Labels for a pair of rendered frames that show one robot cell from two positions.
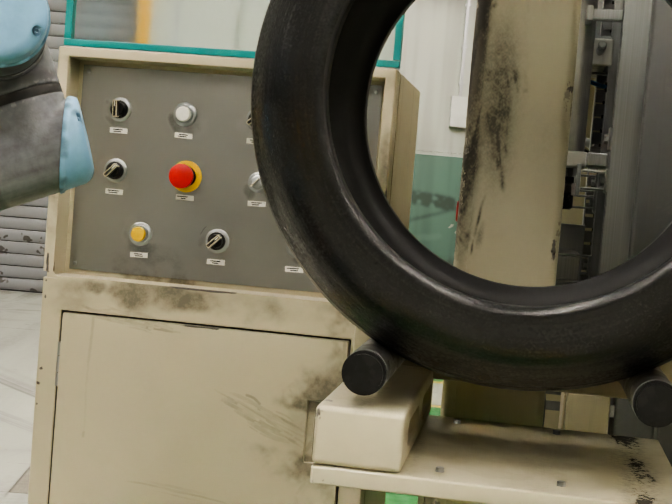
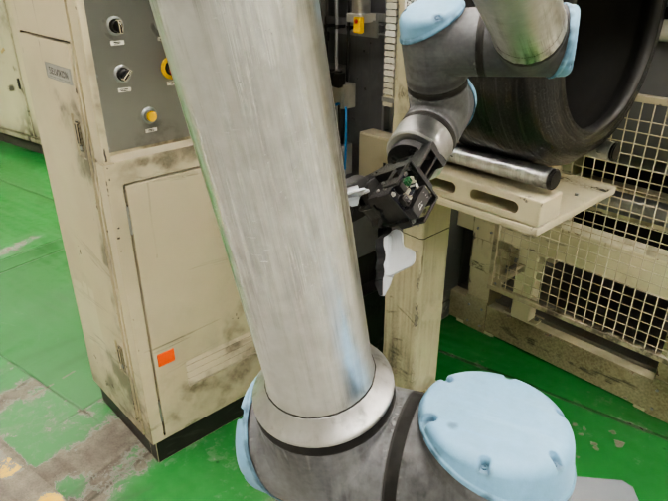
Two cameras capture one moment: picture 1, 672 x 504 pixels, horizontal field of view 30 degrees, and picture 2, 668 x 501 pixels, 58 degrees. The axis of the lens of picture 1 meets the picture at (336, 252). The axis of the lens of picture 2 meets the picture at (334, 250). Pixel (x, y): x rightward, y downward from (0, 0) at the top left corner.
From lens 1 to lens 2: 1.45 m
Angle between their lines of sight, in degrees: 55
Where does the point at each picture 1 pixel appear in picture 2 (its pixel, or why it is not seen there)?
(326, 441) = (542, 216)
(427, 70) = not seen: outside the picture
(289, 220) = (532, 115)
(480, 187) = not seen: hidden behind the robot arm
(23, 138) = (466, 109)
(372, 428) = (555, 202)
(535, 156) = not seen: hidden behind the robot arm
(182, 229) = (175, 104)
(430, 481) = (565, 215)
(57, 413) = (137, 250)
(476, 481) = (569, 207)
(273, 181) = (529, 96)
